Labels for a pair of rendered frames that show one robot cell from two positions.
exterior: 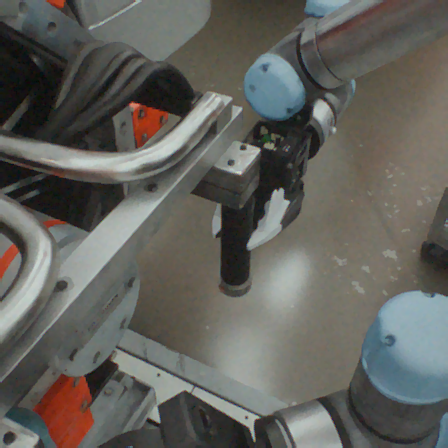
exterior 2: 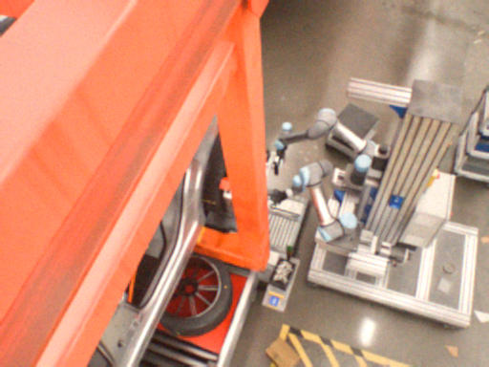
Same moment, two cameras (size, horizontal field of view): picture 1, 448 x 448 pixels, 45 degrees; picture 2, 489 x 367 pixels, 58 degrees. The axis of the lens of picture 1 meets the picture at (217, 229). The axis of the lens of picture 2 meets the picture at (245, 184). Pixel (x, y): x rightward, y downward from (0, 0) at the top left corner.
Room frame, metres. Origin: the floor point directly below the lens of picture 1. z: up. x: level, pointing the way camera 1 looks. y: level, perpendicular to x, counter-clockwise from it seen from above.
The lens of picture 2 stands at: (-1.50, 0.28, 3.77)
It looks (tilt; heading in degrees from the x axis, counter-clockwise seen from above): 58 degrees down; 359
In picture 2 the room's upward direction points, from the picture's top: 7 degrees counter-clockwise
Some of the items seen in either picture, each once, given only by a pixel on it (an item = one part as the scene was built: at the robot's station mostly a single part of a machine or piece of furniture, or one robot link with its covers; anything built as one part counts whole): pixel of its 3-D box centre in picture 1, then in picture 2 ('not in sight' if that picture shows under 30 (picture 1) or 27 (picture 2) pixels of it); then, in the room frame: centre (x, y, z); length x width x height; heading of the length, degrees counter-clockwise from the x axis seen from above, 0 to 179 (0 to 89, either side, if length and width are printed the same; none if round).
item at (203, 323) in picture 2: not in sight; (190, 291); (-0.31, 0.79, 0.39); 0.66 x 0.66 x 0.24
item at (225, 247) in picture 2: not in sight; (214, 239); (-0.04, 0.53, 0.69); 0.52 x 0.17 x 0.35; 63
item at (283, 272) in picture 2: not in sight; (283, 273); (-0.33, 0.06, 0.51); 0.20 x 0.14 x 0.13; 145
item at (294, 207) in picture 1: (282, 202); not in sight; (0.50, -0.08, 0.83); 0.09 x 0.05 x 0.02; 162
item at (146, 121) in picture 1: (130, 110); not in sight; (0.67, 0.13, 0.85); 0.09 x 0.08 x 0.07; 153
